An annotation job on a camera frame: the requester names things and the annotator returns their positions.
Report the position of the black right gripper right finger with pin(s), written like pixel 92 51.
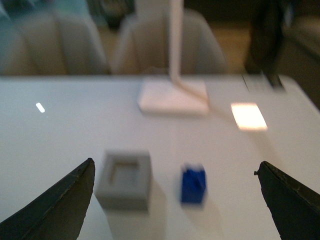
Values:
pixel 294 207

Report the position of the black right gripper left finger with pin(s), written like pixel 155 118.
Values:
pixel 58 213

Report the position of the beige chair right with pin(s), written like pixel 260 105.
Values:
pixel 146 42

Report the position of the beige chair left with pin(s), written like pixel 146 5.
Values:
pixel 51 43

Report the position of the white desk lamp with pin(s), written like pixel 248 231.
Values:
pixel 172 96

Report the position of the gray square base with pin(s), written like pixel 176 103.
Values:
pixel 125 181

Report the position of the blue cube part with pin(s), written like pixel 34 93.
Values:
pixel 193 184

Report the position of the black speaker box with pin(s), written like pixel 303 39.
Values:
pixel 285 40

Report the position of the beige chair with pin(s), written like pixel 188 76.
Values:
pixel 51 43
pixel 146 42

